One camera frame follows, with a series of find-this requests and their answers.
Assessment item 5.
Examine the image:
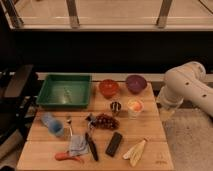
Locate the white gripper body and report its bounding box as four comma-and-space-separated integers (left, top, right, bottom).
157, 86, 183, 121

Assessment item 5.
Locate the yellow banana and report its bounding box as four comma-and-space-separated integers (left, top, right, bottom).
122, 139, 147, 167

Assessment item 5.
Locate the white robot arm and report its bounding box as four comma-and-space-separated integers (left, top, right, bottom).
157, 61, 213, 121

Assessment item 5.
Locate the clear cup with orange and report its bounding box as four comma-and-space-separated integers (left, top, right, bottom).
127, 99, 144, 119

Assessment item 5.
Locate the small dark metal cup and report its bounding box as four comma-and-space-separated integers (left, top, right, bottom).
110, 101, 121, 116

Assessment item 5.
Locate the blue plastic cup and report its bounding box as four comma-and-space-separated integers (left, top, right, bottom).
41, 112, 64, 137

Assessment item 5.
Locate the purple bowl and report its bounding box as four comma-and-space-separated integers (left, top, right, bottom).
125, 75, 147, 94

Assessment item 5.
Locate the red bowl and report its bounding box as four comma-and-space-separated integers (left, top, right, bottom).
99, 79, 119, 99

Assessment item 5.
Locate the black rectangular block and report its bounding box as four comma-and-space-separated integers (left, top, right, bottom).
105, 132, 123, 157

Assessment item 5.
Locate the bunch of red grapes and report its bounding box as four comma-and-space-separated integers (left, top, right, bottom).
94, 114, 119, 130

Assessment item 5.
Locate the grey blue cloth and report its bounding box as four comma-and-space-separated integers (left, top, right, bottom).
69, 134, 88, 156

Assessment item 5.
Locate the green plastic tray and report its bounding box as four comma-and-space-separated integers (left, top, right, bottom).
36, 74, 92, 108

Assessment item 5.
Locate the orange carrot peeler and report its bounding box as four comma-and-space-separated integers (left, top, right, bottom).
55, 152, 82, 162

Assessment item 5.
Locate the black chair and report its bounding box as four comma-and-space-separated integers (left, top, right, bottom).
0, 65, 38, 145

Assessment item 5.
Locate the black handled knife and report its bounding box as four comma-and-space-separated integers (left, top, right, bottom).
85, 132, 99, 161

